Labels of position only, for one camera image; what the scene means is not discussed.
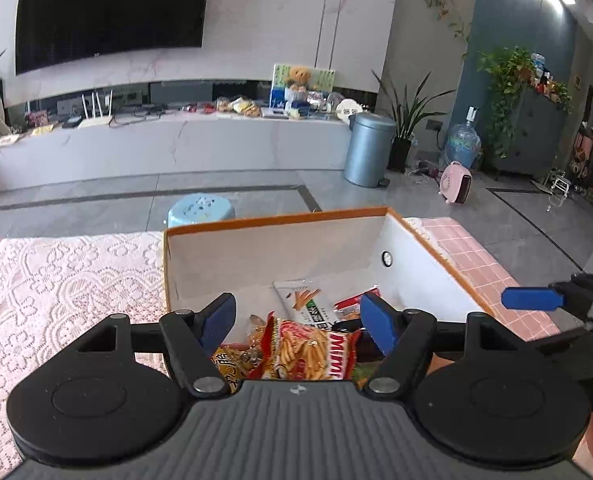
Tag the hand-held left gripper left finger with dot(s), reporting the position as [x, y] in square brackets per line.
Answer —
[220, 317]

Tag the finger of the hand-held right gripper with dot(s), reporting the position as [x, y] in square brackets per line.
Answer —
[561, 339]
[531, 299]

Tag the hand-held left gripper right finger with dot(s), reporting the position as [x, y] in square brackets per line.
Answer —
[376, 321]

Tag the beige peanut packet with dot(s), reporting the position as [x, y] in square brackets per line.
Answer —
[234, 365]

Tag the white snack packet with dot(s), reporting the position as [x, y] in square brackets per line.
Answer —
[301, 300]

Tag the red stick snack packet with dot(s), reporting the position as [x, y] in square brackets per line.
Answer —
[301, 350]

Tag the orange cardboard box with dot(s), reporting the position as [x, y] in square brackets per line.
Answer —
[276, 255]

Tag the pink checked tablecloth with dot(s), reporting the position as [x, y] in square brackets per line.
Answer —
[481, 270]

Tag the light blue plastic stool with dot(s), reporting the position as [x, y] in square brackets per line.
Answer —
[201, 207]

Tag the small white step stool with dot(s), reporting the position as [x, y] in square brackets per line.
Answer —
[560, 183]

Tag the pink fan heater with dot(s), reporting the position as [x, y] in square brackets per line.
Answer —
[455, 183]

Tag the white lace tablecloth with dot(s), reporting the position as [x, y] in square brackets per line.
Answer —
[66, 285]

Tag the grey drawer cabinet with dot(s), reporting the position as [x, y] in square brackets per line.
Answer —
[534, 135]

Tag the water jug with pump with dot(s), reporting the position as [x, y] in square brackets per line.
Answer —
[463, 142]

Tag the grey pedal trash can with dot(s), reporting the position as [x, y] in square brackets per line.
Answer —
[369, 150]

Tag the white marble television console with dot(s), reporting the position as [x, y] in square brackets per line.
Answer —
[176, 145]

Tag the pile of snack bags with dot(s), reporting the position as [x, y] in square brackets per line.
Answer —
[239, 106]

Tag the potted long-leaf plant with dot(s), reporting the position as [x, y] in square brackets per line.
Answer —
[406, 110]

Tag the trailing green plant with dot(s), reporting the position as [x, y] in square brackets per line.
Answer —
[506, 80]

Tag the white router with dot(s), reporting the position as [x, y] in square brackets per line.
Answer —
[96, 119]

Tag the green and white gift box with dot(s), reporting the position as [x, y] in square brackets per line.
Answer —
[321, 79]

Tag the brown teddy bear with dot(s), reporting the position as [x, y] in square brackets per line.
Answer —
[298, 79]

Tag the hanging vine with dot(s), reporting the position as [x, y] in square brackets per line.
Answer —
[444, 5]

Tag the black wall television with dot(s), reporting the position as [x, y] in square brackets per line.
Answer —
[111, 10]

